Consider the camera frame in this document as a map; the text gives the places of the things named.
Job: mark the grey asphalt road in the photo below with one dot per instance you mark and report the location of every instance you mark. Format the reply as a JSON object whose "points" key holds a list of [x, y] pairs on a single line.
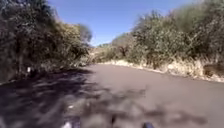
{"points": [[143, 90]]}

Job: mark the row of trees and bushes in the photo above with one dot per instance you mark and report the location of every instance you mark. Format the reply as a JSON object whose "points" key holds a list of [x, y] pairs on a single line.
{"points": [[33, 40], [173, 40]]}

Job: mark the robot's own part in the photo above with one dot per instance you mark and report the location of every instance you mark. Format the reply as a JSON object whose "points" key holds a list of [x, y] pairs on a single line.
{"points": [[148, 125], [71, 123]]}

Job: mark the dry grass verge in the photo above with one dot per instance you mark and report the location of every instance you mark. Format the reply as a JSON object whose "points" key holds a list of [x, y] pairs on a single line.
{"points": [[183, 69]]}

